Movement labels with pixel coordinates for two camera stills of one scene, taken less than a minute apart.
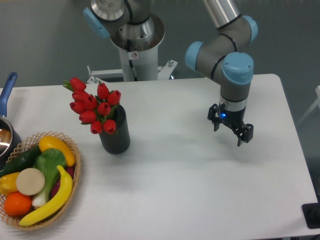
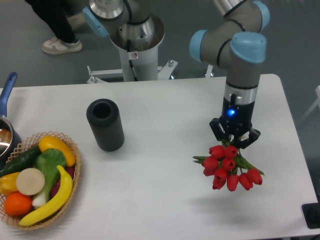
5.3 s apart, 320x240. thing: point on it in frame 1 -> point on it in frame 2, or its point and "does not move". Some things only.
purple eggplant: x=70 y=171 does not move
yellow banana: x=54 y=208 does not move
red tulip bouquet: x=94 y=110 -> x=226 y=165
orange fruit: x=17 y=204 does not move
